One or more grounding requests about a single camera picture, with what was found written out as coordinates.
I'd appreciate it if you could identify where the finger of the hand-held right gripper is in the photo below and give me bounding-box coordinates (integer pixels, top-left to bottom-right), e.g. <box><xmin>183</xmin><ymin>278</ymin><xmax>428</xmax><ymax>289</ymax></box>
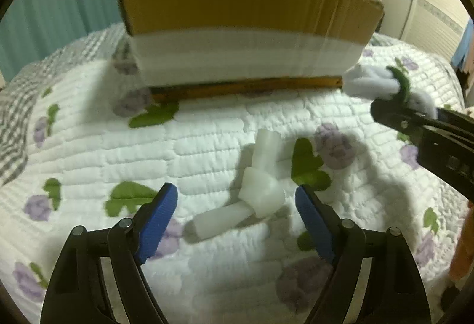
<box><xmin>371</xmin><ymin>98</ymin><xmax>439</xmax><ymax>141</ymax></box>
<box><xmin>435</xmin><ymin>107</ymin><xmax>474</xmax><ymax>129</ymax></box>

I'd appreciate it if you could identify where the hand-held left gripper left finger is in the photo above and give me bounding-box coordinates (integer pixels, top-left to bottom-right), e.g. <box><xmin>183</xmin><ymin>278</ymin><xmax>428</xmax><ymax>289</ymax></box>
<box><xmin>40</xmin><ymin>182</ymin><xmax>178</xmax><ymax>324</ymax></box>

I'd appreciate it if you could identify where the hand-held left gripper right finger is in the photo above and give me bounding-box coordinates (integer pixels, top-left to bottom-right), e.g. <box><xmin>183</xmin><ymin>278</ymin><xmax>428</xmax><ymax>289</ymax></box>
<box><xmin>295</xmin><ymin>184</ymin><xmax>432</xmax><ymax>324</ymax></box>

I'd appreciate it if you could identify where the white sock with green trim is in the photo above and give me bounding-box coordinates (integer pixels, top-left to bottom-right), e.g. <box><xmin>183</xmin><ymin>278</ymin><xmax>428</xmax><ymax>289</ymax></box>
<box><xmin>342</xmin><ymin>65</ymin><xmax>438</xmax><ymax>120</ymax></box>

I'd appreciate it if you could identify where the knotted white sock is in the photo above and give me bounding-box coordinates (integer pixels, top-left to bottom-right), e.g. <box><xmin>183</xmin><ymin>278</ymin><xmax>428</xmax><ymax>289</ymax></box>
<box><xmin>193</xmin><ymin>129</ymin><xmax>285</xmax><ymax>239</ymax></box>

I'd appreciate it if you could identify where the cardboard box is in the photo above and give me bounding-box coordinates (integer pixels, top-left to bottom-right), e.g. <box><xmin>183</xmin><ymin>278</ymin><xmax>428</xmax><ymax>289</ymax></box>
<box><xmin>116</xmin><ymin>0</ymin><xmax>385</xmax><ymax>100</ymax></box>

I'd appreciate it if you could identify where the person's right forearm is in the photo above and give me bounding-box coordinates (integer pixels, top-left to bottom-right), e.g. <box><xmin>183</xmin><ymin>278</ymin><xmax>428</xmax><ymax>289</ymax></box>
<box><xmin>449</xmin><ymin>208</ymin><xmax>474</xmax><ymax>281</ymax></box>

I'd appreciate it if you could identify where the blue hanging cloth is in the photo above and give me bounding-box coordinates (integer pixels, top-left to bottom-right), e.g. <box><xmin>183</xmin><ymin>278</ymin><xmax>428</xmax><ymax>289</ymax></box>
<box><xmin>452</xmin><ymin>18</ymin><xmax>474</xmax><ymax>72</ymax></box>

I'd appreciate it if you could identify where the white floral quilt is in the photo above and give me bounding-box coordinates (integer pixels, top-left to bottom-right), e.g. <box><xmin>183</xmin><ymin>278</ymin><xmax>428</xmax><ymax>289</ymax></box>
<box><xmin>0</xmin><ymin>30</ymin><xmax>467</xmax><ymax>324</ymax></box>

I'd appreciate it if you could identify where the white louvred wardrobe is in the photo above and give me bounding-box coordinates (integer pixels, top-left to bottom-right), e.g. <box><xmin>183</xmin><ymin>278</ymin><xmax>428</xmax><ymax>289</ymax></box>
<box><xmin>378</xmin><ymin>0</ymin><xmax>474</xmax><ymax>62</ymax></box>

